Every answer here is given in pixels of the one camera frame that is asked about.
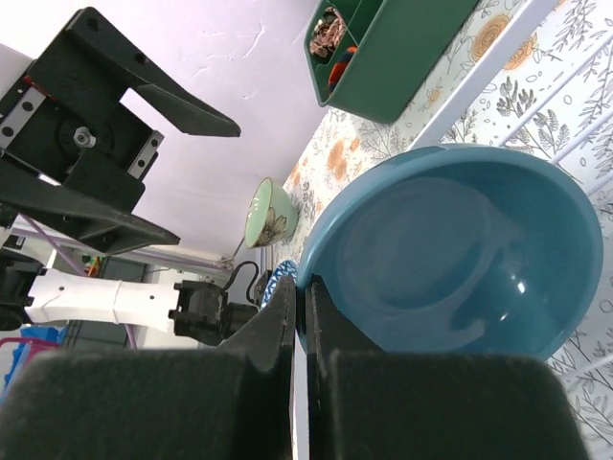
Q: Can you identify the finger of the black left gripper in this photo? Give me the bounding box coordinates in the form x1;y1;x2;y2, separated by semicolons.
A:
1;161;180;255
131;75;240;138

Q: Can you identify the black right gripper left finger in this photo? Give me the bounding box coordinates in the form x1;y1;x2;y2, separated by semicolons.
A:
1;277;296;459

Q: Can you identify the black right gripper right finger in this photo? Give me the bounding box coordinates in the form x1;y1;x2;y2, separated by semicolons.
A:
306;281;588;460

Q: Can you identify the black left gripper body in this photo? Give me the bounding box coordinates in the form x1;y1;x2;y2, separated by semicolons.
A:
1;8;164;201

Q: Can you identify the solid blue bowl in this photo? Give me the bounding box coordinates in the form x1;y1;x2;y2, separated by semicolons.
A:
296;144;603;360

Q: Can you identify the white wire dish rack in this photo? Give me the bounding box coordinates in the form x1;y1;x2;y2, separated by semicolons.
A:
406;0;613;442

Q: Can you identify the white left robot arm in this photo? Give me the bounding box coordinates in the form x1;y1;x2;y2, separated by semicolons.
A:
1;7;259;346

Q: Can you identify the light green flower bowl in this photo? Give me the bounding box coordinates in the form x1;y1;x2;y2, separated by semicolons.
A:
244;177;299;249

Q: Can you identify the magenta storage bin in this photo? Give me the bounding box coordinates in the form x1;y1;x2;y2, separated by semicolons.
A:
1;337;60;400

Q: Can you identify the blue triangle patterned bowl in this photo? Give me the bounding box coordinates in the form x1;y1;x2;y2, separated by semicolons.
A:
261;260;298;309

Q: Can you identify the green compartment organizer tray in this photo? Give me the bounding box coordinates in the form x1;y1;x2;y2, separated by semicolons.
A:
304;0;478;125

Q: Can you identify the floral patterned table mat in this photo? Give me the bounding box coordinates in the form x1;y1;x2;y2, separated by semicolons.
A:
272;1;612;459

